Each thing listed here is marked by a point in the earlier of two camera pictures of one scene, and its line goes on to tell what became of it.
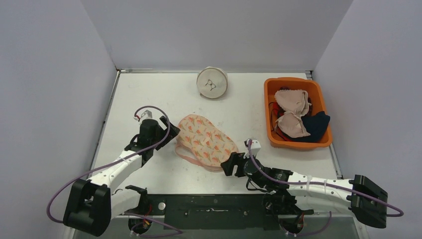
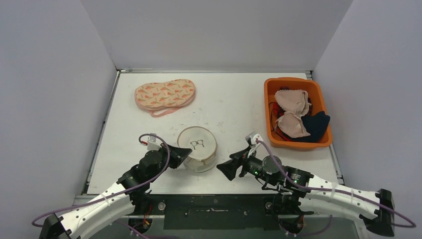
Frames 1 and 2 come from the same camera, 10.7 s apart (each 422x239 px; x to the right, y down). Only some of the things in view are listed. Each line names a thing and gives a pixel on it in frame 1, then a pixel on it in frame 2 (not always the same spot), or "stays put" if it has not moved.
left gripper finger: x=173 y=131 -> x=177 y=156
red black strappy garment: x=279 y=113 stays put
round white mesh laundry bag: x=212 y=82 -> x=203 y=143
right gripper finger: x=236 y=159 stays put
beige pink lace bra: x=295 y=104 stays put
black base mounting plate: x=224 y=212 stays put
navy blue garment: x=316 y=125 stays put
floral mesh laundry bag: x=201 y=143 -> x=160 y=98
